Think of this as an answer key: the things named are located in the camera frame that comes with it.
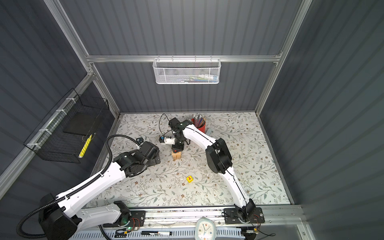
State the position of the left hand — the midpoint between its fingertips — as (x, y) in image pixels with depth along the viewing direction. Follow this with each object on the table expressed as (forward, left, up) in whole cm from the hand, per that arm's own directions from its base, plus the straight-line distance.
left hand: (150, 157), depth 79 cm
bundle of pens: (+26, -28, -1) cm, 38 cm away
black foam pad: (+14, +33, +15) cm, 39 cm away
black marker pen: (-32, -5, -13) cm, 35 cm away
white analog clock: (-32, -27, -11) cm, 44 cm away
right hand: (+12, -13, -10) cm, 20 cm away
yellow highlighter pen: (-4, +27, +13) cm, 30 cm away
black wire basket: (+8, +39, +13) cm, 42 cm away
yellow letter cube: (-8, -20, -12) cm, 25 cm away
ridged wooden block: (+7, -13, -12) cm, 19 cm away
